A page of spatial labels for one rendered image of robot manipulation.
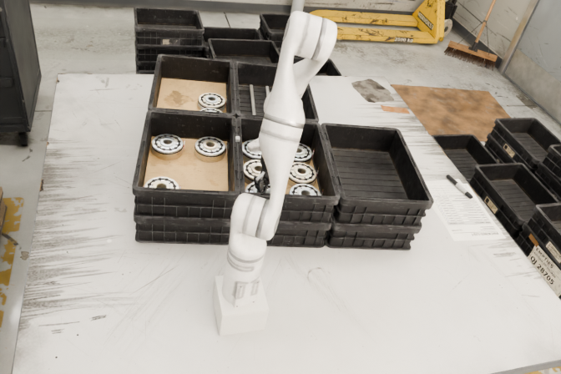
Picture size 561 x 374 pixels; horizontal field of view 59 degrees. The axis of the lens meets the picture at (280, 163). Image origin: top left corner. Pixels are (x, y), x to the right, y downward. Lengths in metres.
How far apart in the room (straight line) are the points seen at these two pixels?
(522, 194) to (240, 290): 1.89
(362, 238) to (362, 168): 0.29
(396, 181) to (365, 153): 0.17
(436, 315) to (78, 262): 1.06
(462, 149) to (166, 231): 2.10
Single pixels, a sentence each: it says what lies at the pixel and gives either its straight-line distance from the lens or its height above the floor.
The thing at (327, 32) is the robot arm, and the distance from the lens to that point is 1.07.
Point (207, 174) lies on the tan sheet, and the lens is 1.62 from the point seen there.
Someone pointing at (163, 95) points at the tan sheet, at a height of 0.83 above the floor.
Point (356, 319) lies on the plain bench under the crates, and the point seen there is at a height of 0.70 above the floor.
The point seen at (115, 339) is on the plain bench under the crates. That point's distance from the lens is 1.40.
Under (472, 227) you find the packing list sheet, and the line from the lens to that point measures 1.94.
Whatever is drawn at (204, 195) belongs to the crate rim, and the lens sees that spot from 1.41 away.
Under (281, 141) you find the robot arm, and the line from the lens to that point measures 1.07.
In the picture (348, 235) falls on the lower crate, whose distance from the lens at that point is 1.61.
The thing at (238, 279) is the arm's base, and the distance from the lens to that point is 1.25.
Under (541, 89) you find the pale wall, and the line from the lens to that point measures 4.74.
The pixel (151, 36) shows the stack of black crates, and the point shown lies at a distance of 3.10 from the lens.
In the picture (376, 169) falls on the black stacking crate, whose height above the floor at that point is 0.83.
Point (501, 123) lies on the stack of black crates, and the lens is 3.15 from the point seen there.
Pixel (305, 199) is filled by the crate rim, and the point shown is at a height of 0.93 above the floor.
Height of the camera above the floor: 1.89
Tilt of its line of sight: 38 degrees down
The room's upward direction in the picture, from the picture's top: 11 degrees clockwise
